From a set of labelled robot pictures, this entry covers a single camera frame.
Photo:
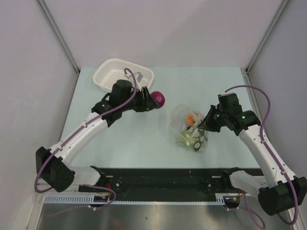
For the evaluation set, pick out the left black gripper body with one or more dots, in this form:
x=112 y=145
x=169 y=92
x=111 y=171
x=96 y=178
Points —
x=135 y=103

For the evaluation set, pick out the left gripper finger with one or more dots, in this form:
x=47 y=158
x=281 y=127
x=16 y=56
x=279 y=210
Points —
x=152 y=105
x=146 y=96

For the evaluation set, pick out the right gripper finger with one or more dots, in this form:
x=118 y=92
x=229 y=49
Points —
x=209 y=118
x=214 y=128

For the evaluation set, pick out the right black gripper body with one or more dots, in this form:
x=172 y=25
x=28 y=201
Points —
x=223 y=116

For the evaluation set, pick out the purple fake fruit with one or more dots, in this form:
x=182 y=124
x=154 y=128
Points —
x=159 y=98

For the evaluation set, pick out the red orange fake fruit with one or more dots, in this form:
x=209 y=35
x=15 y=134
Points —
x=189 y=120

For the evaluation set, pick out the polka dot zip bag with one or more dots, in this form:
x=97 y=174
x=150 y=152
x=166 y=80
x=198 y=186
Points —
x=177 y=125

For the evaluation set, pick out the green fake fruit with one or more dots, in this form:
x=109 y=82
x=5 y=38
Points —
x=186 y=135

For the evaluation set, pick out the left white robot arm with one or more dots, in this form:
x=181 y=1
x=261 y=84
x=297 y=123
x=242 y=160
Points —
x=53 y=165

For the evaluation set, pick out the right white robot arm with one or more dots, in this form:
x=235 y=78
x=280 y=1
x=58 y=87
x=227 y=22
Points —
x=282 y=189

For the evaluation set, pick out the white perforated plastic basket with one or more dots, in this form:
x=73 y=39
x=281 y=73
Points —
x=113 y=69

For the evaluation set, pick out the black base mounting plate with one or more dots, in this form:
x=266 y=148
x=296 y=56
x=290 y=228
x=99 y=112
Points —
x=162 y=184

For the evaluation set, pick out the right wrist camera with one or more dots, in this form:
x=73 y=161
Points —
x=229 y=103

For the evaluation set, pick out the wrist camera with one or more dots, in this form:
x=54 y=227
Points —
x=229 y=103
x=123 y=89

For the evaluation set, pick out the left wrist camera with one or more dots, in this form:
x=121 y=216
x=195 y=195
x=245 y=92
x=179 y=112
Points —
x=123 y=89

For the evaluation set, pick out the white slotted cable duct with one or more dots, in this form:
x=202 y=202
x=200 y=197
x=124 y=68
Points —
x=216 y=200

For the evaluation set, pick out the right aluminium frame post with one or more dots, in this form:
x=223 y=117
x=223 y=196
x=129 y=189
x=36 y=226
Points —
x=272 y=25

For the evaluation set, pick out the aluminium frame post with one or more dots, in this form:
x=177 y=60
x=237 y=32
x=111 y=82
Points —
x=57 y=34
x=272 y=25

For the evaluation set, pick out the left aluminium frame post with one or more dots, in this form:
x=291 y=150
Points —
x=57 y=34

